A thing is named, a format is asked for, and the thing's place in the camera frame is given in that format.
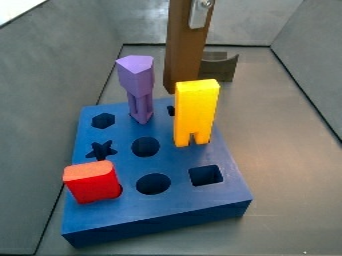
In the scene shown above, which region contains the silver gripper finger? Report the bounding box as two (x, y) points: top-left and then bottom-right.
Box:
(188, 0), (213, 29)

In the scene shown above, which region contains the brown arch block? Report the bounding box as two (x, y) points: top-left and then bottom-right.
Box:
(163, 0), (213, 94)

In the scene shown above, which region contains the dark grey curved fixture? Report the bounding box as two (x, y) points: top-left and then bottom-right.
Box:
(197, 51), (239, 82)

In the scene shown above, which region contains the yellow slotted block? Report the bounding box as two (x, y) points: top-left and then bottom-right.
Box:
(173, 79), (220, 147)

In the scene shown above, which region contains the blue shape sorter base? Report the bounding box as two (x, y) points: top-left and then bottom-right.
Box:
(61, 98), (252, 248)

